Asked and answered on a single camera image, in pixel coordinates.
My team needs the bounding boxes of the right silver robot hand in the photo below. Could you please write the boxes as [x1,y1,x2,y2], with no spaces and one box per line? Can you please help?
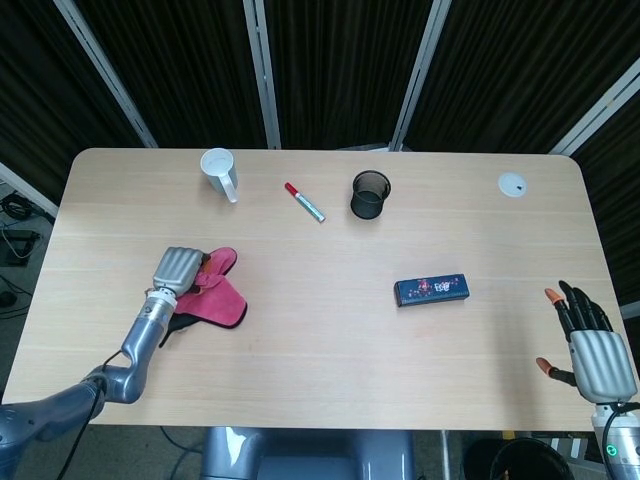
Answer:
[535,280,640,403]

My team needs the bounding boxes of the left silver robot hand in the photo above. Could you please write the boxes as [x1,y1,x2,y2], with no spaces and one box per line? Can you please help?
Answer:
[151,246,212,297]

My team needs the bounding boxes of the pink cloth with black trim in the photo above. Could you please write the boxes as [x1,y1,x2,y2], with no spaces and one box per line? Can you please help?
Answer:
[158,246,249,349]

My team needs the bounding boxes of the black round bin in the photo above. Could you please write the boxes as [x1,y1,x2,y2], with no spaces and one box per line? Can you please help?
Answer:
[467,437,576,480]

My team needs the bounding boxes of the red capped marker pen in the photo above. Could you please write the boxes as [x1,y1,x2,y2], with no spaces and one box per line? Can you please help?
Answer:
[284,181,327,224]

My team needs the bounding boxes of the dark blue printed box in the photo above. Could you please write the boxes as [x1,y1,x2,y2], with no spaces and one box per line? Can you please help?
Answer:
[393,274,472,309]

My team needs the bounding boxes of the black mesh pen holder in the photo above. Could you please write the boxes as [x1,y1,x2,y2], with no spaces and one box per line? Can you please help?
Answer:
[350,170,392,220]

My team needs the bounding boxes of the grey robot torso base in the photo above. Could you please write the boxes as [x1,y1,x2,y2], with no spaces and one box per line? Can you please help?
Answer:
[201,425,416,480]

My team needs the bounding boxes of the white mug with handle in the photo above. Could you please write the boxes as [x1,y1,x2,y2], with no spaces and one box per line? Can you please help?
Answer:
[200,147,240,205]

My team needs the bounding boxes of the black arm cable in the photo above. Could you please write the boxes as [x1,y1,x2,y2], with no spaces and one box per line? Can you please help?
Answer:
[59,349,126,480]

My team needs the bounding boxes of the black cables on floor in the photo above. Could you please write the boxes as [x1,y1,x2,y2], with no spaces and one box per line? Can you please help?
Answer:
[0,182,44,266]

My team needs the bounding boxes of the white cable grommet cover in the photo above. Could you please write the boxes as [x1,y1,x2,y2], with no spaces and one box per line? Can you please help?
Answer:
[497,172,529,199]

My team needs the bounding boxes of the grey metal partition post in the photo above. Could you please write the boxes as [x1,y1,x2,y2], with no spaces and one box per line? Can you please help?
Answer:
[53,0,159,149]
[389,0,454,152]
[243,0,282,150]
[545,69,640,155]

